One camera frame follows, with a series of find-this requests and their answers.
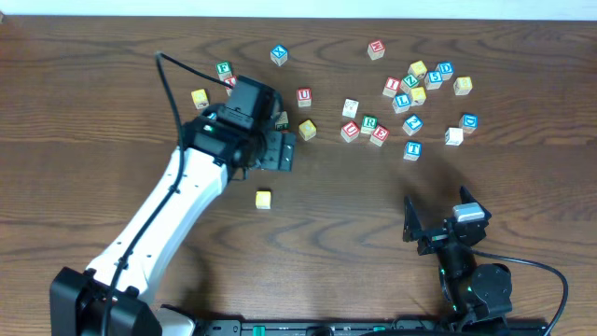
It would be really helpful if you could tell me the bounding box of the blue D block upper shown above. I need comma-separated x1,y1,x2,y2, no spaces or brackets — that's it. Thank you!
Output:
436,62,454,81

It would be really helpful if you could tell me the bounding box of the blue d block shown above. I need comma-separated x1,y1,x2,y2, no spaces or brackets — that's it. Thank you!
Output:
459,113,479,133
436,62,454,81

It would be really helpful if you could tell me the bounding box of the blue L block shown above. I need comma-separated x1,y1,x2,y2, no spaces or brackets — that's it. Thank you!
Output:
392,93,411,114

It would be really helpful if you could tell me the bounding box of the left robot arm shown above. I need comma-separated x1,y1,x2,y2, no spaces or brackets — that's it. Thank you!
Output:
49,86,296,335

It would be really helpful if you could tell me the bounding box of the yellow 8 block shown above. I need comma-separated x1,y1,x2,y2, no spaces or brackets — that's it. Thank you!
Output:
453,77,473,96

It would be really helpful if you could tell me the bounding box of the red block top right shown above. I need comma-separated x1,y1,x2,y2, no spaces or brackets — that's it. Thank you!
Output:
368,40,386,61

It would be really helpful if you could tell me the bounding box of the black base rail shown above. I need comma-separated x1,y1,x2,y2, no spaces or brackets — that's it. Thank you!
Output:
191,317,547,336

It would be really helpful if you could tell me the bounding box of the red Y block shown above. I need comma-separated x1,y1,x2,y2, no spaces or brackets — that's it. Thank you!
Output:
224,77,237,96

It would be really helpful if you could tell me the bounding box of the white green picture block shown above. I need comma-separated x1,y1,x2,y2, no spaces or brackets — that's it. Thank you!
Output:
274,111,289,131

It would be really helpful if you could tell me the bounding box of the yellow block upper right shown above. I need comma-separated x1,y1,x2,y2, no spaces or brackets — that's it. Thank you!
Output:
408,61,427,79

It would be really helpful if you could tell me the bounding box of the red U block upper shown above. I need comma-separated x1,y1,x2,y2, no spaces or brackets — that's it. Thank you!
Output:
297,88,312,107

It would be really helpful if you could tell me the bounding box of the blue X block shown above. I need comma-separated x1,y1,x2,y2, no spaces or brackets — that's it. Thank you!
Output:
270,45,288,66

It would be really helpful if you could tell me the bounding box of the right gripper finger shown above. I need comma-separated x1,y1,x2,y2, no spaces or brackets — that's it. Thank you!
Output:
459,186,493,219
402,196,423,242

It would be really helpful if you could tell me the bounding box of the blue D block right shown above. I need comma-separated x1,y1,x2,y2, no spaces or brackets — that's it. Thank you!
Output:
459,113,479,133

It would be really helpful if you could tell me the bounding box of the red u block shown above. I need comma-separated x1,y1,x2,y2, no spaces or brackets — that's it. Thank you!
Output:
340,121,360,143
297,88,312,107

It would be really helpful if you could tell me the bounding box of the green R block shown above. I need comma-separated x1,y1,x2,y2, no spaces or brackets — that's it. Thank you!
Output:
361,115,378,134

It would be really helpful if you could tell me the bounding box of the green Z block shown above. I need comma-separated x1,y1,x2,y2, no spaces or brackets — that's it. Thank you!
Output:
400,74,420,93

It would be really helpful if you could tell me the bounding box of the white block right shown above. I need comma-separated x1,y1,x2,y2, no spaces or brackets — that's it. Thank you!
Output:
445,127,464,147

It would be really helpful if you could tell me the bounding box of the yellow block beside L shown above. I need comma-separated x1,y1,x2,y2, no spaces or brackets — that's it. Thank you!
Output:
409,87,426,106

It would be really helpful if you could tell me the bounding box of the red I block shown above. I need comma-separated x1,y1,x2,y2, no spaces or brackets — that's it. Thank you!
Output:
382,77,401,98

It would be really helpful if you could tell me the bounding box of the white picture block centre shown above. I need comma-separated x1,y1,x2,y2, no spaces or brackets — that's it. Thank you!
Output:
342,99,359,119

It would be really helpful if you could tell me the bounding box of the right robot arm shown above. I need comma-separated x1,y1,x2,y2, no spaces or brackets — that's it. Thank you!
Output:
403,188,512,335

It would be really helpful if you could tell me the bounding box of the green F block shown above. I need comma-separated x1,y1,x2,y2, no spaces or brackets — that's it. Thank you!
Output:
215,61,233,81

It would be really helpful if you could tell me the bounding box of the blue 5 block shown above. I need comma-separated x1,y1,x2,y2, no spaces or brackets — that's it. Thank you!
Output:
424,71,443,91

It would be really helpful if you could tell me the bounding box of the red U block lower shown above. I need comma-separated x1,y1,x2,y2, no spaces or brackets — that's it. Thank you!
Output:
340,121,360,143

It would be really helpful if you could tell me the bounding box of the red E block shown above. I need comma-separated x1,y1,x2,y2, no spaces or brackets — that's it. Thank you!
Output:
369,125,389,147

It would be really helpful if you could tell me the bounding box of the yellow C block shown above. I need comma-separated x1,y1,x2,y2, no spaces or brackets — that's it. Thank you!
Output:
256,190,271,210

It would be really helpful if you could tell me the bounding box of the yellow block centre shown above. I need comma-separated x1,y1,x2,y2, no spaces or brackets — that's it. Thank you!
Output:
298,119,317,141

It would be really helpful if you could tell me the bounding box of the blue 2 block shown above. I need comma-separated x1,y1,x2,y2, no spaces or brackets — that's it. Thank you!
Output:
403,114,423,136

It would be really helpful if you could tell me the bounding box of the blue T block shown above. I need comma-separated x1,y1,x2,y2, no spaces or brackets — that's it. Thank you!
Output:
403,141,423,161

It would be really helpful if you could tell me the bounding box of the yellow block far left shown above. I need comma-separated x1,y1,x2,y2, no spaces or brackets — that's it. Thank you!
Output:
191,89,210,110

